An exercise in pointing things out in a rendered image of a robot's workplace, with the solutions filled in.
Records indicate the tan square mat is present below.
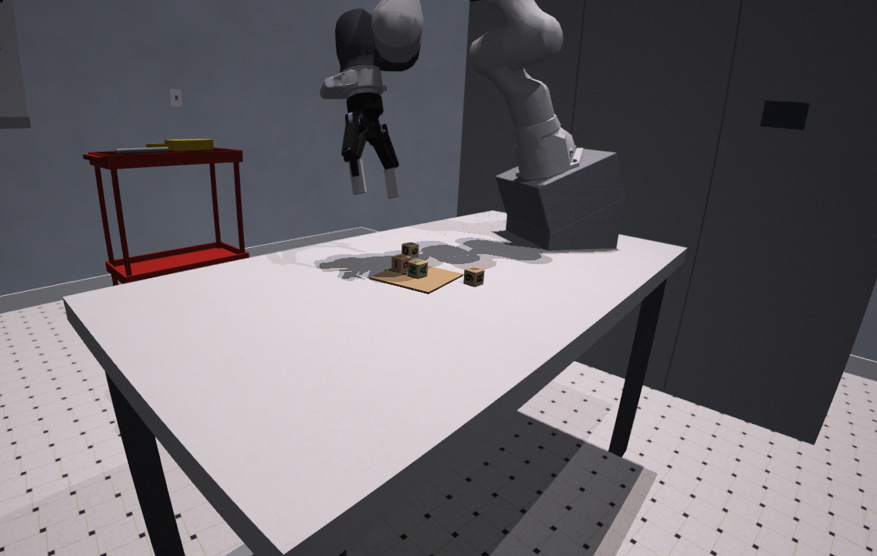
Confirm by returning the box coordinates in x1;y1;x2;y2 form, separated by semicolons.
369;266;463;294

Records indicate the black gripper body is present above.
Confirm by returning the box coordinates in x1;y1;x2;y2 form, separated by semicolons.
347;93;384;142

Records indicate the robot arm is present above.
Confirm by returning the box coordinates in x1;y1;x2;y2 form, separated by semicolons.
320;0;584;180

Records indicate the brown letter block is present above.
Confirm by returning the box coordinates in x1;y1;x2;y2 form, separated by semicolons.
408;259;428;278
463;266;485;286
391;254;411;273
401;242;419;258

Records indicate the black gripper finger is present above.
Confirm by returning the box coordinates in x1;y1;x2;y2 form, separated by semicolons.
369;123;400;198
341;111;374;195

